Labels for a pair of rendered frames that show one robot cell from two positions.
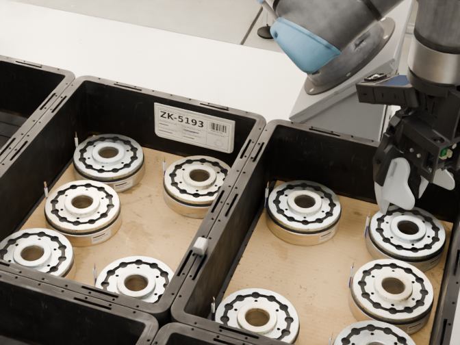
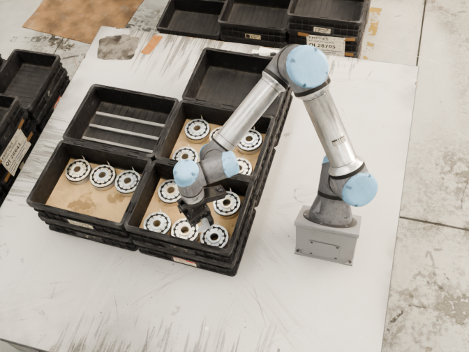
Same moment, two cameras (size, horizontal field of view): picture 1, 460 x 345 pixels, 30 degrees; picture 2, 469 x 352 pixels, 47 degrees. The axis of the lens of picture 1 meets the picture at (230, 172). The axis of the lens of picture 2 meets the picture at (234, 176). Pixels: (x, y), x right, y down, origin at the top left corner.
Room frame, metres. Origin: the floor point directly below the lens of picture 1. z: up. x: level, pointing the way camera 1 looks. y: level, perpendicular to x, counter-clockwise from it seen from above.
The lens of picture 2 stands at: (1.08, -1.09, 2.60)
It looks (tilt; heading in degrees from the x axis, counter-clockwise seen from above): 57 degrees down; 99
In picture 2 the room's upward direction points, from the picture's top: 10 degrees counter-clockwise
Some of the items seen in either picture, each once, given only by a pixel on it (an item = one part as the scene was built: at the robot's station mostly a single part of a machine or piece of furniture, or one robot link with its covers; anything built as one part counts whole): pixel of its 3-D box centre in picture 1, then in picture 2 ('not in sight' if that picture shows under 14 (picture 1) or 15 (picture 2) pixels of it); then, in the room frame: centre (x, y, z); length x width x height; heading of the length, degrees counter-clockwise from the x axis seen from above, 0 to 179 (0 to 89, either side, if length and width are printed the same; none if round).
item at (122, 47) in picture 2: not in sight; (116, 46); (0.31, 0.91, 0.71); 0.22 x 0.19 x 0.01; 165
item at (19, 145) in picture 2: not in sight; (15, 151); (-0.26, 0.51, 0.41); 0.31 x 0.02 x 0.16; 75
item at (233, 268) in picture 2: not in sight; (196, 225); (0.76, -0.14, 0.76); 0.40 x 0.30 x 0.12; 163
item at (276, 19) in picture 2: not in sight; (259, 30); (1.01, 1.38, 0.31); 0.40 x 0.30 x 0.34; 165
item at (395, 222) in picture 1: (408, 228); (214, 237); (0.85, -0.24, 0.86); 0.05 x 0.05 x 0.01
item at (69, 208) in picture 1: (82, 202); not in sight; (0.87, 0.20, 0.86); 0.05 x 0.05 x 0.01
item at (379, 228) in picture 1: (407, 231); (214, 237); (0.85, -0.24, 0.86); 0.10 x 0.10 x 0.01
